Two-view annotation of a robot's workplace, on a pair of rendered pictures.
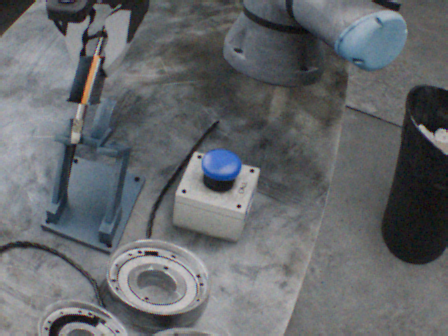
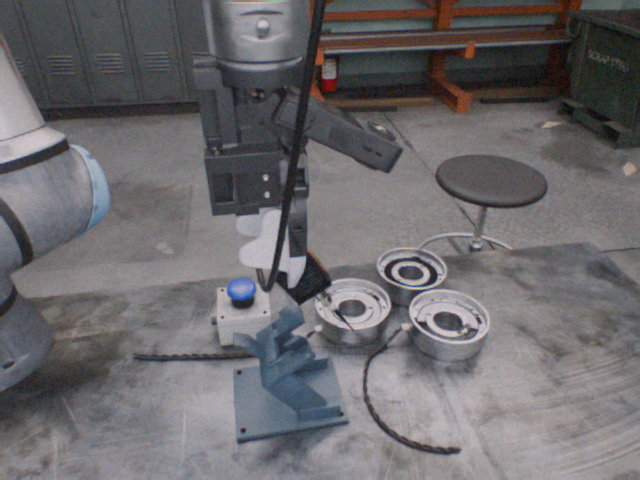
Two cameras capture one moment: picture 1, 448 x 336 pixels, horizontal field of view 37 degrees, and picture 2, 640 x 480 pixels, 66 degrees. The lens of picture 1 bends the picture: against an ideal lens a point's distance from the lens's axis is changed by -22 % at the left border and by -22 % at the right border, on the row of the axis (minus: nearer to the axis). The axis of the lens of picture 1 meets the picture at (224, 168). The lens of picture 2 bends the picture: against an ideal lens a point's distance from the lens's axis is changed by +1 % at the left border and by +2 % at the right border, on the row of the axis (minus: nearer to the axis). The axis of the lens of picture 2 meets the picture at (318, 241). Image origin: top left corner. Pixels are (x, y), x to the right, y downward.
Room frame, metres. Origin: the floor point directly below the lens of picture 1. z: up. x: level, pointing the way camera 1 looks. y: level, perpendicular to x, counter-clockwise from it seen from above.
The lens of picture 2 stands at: (0.69, 0.52, 1.29)
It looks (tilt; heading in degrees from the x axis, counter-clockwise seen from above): 34 degrees down; 252
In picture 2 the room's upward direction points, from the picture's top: straight up
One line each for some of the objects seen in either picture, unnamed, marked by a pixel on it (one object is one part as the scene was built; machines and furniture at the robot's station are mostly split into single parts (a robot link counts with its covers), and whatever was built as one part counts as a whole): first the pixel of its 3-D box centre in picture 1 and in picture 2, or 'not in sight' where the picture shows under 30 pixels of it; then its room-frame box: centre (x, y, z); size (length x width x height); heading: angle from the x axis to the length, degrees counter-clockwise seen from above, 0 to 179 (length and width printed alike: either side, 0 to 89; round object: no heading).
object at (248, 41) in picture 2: not in sight; (258, 29); (0.62, 0.14, 1.22); 0.08 x 0.08 x 0.05
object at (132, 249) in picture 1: (156, 288); (352, 312); (0.49, 0.05, 0.82); 0.10 x 0.10 x 0.04
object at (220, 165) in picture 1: (219, 177); (242, 298); (0.63, 0.00, 0.85); 0.04 x 0.04 x 0.05
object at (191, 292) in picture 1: (156, 288); (351, 313); (0.49, 0.05, 0.82); 0.08 x 0.08 x 0.02
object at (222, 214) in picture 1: (218, 192); (240, 312); (0.64, 0.00, 0.82); 0.08 x 0.07 x 0.05; 172
